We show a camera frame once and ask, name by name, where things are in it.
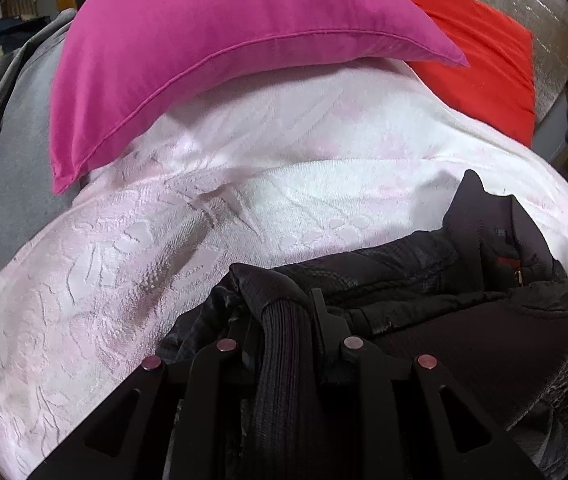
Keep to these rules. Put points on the dark padded jacket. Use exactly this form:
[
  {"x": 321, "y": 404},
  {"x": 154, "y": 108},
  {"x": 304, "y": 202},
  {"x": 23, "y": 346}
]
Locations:
[{"x": 463, "y": 320}]

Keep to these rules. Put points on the white pink textured blanket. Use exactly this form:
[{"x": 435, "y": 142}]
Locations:
[{"x": 164, "y": 240}]

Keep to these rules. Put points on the orange-red pillow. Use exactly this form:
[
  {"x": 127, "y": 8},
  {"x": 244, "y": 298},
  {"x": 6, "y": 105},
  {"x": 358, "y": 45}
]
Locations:
[{"x": 478, "y": 60}]

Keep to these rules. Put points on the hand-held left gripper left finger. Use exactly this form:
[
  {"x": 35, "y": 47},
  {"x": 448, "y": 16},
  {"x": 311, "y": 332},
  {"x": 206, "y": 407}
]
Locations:
[{"x": 231, "y": 360}]

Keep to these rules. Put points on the grey cloth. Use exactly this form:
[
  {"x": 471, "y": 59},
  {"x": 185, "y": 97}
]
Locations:
[{"x": 19, "y": 160}]

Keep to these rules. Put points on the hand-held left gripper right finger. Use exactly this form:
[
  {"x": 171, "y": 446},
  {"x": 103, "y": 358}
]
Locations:
[{"x": 336, "y": 355}]

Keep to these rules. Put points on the silver foil mat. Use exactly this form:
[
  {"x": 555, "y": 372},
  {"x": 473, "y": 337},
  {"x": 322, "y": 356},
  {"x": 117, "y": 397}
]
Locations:
[{"x": 538, "y": 0}]

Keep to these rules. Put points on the pink pillow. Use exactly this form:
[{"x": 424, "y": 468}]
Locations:
[{"x": 214, "y": 35}]

